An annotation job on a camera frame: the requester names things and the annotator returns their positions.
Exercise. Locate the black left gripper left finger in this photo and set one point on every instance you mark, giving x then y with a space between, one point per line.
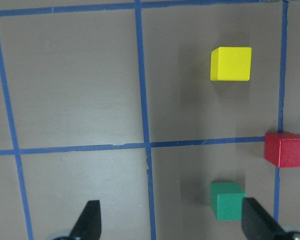
89 223

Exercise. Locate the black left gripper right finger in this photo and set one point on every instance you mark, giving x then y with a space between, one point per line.
257 223

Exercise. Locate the red wooden block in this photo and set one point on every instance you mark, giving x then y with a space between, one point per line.
282 149

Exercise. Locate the green wooden block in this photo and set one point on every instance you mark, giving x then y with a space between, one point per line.
226 200

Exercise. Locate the yellow wooden block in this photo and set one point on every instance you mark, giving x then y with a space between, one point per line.
231 64

